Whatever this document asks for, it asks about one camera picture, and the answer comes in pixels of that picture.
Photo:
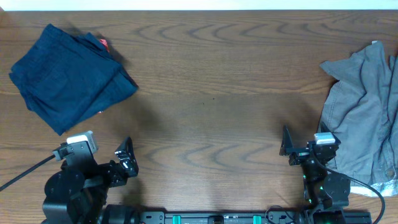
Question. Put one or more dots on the grey shorts on right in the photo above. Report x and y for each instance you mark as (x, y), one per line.
(361, 111)

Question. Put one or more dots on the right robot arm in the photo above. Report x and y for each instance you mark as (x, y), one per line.
(326, 191)

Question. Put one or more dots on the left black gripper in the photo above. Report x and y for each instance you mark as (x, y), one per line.
(117, 171)

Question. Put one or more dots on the red folded garment underneath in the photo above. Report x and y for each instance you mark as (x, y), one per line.
(105, 44)

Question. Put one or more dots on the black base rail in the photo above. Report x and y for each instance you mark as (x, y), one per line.
(236, 217)

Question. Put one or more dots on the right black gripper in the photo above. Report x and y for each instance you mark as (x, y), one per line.
(286, 146)

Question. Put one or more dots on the folded navy shorts on left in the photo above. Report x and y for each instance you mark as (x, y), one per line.
(120, 86)

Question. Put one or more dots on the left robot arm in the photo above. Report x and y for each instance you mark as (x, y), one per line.
(78, 193)

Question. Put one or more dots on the navy blue shorts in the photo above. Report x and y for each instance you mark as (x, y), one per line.
(53, 78)

